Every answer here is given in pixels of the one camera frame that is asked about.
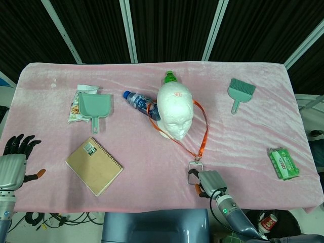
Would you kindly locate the left five-finger robot hand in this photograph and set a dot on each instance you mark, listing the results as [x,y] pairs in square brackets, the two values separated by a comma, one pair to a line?
[12,169]

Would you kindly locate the right five-finger robot hand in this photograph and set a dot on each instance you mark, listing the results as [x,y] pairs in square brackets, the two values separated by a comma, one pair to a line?
[211,182]

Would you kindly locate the clear badge holder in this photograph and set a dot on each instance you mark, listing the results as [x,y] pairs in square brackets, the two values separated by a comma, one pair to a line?
[200,167]

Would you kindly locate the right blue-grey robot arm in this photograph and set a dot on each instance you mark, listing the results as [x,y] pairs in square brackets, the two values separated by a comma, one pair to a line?
[238,217]

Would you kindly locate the white foam mannequin head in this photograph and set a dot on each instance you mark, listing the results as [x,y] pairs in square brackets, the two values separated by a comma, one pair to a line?
[174,108]

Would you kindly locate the teal hand brush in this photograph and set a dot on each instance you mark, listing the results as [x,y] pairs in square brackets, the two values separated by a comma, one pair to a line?
[240,91]

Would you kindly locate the pink velvet table cloth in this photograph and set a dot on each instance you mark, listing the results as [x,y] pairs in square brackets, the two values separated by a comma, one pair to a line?
[253,141]

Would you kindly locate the green cutting mat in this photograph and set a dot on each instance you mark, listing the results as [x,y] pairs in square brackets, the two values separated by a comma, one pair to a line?
[238,238]

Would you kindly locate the red paper cup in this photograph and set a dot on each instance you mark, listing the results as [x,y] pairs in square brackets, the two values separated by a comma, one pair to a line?
[268,221]

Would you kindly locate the blue-grey robot torso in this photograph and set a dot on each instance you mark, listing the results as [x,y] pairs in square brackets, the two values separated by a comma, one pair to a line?
[154,227]

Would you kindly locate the green tissue packet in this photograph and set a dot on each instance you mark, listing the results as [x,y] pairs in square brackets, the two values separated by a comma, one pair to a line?
[283,163]

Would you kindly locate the brown spiral notebook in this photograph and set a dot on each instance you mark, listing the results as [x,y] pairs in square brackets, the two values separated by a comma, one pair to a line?
[93,167]

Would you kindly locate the nut snack packet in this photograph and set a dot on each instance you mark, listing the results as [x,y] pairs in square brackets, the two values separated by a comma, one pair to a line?
[74,108]

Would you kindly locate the black trash bin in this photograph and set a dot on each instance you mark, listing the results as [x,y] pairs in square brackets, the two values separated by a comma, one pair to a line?
[288,222]

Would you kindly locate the teal plastic dustpan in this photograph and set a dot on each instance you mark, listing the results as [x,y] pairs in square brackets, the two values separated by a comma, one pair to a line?
[95,105]

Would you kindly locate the blue water bottle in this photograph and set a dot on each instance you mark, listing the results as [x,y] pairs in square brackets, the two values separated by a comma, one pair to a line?
[138,100]

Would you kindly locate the green-capped bottle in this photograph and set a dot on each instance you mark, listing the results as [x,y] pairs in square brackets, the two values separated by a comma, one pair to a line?
[170,78]

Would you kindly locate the white metal shelf frame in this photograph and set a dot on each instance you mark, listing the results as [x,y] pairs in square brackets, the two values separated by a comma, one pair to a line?
[310,101]

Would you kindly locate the white partition post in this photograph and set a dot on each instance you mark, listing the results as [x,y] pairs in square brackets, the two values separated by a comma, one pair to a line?
[303,43]
[215,30]
[63,35]
[129,33]

